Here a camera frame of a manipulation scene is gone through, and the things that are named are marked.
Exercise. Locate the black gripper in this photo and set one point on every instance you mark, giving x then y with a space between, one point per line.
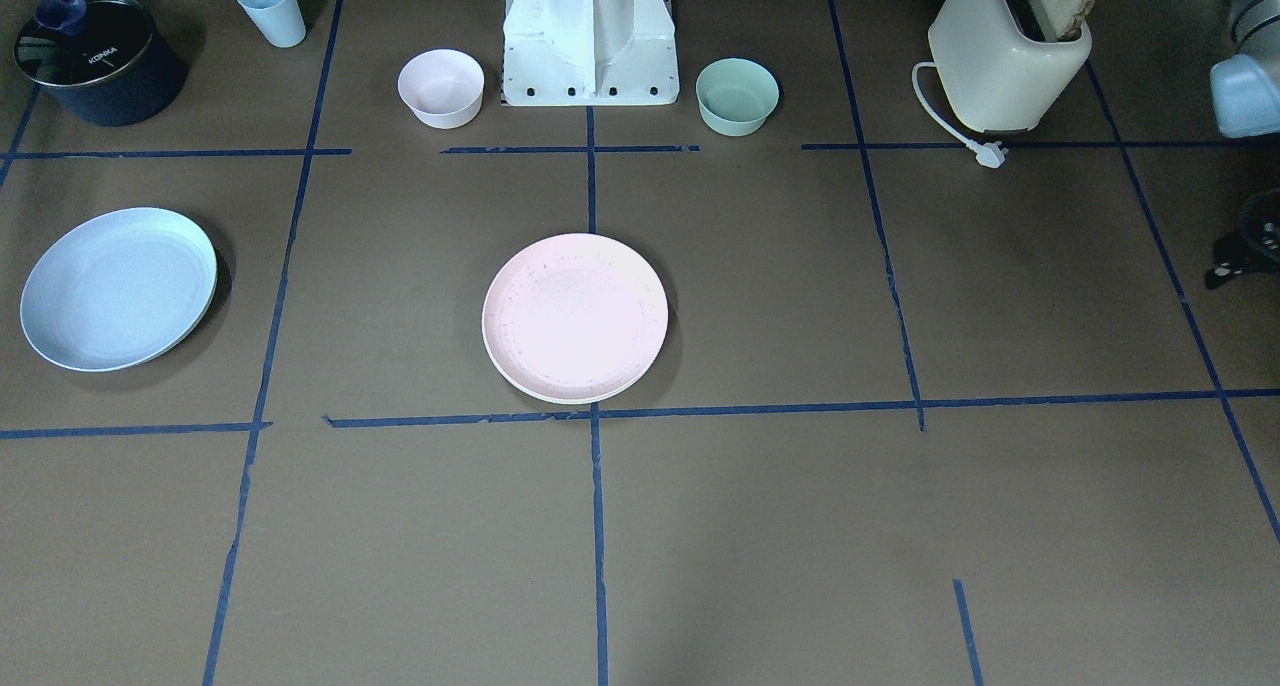
1262 228

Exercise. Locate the pink plate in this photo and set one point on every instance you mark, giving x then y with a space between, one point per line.
574 288

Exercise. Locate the blue plate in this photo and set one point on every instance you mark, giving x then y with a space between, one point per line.
119 290

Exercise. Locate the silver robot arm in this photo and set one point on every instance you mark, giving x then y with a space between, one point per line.
1245 96

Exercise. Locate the cream toaster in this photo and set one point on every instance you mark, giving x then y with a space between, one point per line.
998 72

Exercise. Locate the green bowl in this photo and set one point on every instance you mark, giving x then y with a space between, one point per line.
735 96

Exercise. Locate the cream white plate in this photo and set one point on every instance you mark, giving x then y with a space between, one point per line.
571 373

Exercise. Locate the pink bowl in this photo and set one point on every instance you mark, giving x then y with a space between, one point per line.
443 88

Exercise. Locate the light blue cup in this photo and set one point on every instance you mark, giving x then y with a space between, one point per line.
279 21

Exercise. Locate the dark blue saucepan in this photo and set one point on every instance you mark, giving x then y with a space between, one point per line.
105 61

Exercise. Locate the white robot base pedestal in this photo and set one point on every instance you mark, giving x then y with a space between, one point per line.
571 53

